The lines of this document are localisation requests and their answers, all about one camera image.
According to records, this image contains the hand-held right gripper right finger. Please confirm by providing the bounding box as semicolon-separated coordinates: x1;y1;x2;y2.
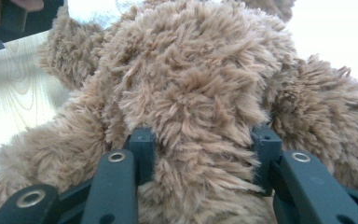
250;124;284;198

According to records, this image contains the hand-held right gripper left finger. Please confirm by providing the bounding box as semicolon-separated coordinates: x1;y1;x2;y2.
124;127;158;188

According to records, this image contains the brown teddy bear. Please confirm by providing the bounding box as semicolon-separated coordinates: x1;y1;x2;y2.
0;0;358;224

